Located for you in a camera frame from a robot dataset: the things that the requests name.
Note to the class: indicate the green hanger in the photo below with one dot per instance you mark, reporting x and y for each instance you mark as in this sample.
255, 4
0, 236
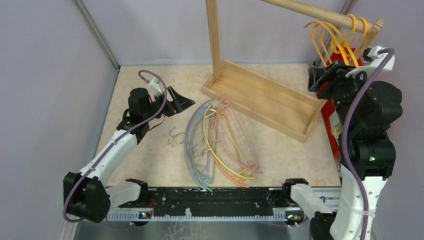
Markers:
204, 165

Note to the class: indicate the pink hanger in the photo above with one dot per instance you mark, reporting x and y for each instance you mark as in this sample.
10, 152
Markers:
240, 135

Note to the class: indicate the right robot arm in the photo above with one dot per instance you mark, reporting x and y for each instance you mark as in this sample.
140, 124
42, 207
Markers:
365, 108

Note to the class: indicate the red plastic bin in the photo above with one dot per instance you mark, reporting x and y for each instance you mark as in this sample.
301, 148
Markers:
331, 118

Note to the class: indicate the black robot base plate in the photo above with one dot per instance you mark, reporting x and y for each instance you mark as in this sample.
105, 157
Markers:
219, 203

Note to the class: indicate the light yellow hanger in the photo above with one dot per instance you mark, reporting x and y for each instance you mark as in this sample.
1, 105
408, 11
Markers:
218, 132

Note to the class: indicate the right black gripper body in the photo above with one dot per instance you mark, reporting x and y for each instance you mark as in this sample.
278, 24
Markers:
342, 88

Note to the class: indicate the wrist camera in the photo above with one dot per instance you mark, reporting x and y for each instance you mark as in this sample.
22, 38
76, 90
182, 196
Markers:
382, 60
153, 86

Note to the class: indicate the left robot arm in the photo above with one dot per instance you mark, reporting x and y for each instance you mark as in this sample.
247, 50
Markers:
85, 196

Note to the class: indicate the blue hanger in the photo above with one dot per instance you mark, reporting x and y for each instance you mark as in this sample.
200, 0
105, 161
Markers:
189, 159

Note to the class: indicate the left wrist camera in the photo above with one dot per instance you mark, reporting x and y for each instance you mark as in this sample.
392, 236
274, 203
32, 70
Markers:
153, 86

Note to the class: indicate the purple hanger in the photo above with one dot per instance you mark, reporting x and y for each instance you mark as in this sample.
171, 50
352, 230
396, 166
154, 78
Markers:
186, 145

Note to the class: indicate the orange hanger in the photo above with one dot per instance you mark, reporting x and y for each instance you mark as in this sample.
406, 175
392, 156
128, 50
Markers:
237, 178

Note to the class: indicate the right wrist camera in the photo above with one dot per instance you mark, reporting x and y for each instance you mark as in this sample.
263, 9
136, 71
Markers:
382, 60

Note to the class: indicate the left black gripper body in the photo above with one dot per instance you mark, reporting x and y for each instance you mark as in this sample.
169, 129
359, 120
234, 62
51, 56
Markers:
158, 103

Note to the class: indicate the printed cloth in bin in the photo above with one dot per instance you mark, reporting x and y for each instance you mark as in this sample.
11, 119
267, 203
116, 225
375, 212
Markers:
336, 130

